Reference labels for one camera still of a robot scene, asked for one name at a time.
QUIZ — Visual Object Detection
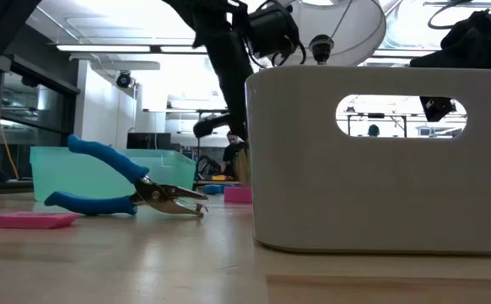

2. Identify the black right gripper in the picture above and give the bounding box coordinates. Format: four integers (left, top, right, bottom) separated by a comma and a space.
409, 10, 491, 123

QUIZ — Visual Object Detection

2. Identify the yellow extension cable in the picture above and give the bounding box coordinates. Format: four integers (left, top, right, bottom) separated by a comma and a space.
0, 71, 21, 181

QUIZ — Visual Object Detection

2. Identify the black computer monitor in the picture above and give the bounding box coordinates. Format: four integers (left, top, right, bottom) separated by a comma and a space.
126, 132, 173, 150

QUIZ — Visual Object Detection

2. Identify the pink rubber eraser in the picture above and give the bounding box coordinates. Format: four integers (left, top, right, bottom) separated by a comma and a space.
224, 186, 253, 204
0, 211, 80, 231

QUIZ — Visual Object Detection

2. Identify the ceiling strip light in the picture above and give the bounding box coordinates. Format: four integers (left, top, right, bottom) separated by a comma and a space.
159, 45, 208, 55
371, 49, 439, 58
55, 44, 152, 54

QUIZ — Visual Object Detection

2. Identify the yellow green crayon box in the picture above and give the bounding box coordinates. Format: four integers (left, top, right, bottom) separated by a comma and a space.
235, 147, 251, 187

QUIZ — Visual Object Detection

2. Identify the white plastic handled bin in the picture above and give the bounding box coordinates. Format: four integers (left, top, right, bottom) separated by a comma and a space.
245, 65, 491, 257

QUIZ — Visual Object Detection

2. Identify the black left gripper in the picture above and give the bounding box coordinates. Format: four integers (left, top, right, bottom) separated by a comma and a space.
192, 112, 249, 143

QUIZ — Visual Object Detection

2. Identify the white lamp shade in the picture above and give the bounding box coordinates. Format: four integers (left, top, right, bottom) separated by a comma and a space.
266, 0, 388, 68

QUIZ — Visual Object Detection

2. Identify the black round ceiling camera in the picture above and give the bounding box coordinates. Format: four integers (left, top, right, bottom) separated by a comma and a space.
115, 70, 133, 90

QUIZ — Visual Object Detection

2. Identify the translucent green plastic bin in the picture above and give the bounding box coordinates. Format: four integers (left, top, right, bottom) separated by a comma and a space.
29, 145, 198, 204

